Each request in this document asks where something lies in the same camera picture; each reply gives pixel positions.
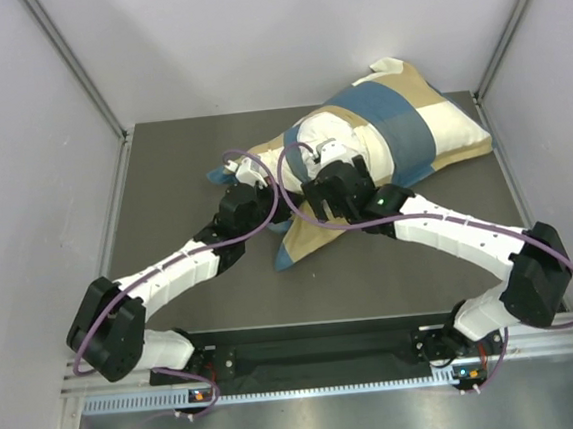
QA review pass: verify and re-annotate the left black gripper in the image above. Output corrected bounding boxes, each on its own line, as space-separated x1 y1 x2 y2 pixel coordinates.
235 173 309 242

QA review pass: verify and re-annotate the white pillow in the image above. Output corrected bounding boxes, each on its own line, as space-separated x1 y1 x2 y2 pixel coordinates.
280 111 395 193

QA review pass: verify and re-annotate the checkered blue beige white pillowcase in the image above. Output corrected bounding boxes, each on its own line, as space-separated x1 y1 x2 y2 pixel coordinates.
197 49 505 280

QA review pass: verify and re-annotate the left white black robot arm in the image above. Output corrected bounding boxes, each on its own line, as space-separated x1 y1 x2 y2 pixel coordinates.
66 183 289 382

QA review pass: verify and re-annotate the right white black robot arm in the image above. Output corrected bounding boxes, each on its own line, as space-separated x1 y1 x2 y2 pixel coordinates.
302 156 572 356

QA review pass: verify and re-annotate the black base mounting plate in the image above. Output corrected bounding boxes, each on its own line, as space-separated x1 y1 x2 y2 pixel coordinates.
146 303 524 388

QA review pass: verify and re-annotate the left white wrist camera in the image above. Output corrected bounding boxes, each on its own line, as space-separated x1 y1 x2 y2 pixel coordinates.
224 157 269 188

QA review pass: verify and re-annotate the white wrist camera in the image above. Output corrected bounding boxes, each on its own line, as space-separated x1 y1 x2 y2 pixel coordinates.
313 138 357 167
224 157 269 188

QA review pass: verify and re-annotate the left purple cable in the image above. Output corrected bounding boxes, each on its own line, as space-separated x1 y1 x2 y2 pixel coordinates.
55 144 296 378

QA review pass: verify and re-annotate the purple cable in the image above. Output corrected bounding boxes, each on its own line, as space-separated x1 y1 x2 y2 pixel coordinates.
273 117 573 351
55 144 296 378

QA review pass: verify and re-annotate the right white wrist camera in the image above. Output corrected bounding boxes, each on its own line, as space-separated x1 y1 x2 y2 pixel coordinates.
313 138 357 167

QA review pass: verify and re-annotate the left aluminium frame post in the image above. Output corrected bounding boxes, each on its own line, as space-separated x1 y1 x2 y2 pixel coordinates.
19 0 128 141

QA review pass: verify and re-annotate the aluminium frame post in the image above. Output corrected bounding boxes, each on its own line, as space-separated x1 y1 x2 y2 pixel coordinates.
473 0 533 105
19 0 128 141

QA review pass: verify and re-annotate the grey slotted cable duct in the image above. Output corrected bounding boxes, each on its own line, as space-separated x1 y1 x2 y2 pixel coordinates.
82 365 483 416

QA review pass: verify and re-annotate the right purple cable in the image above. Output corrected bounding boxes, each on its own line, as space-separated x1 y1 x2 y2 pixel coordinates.
273 117 573 351

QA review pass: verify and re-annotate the right aluminium frame post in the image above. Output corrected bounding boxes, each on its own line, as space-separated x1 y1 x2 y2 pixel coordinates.
473 0 533 105

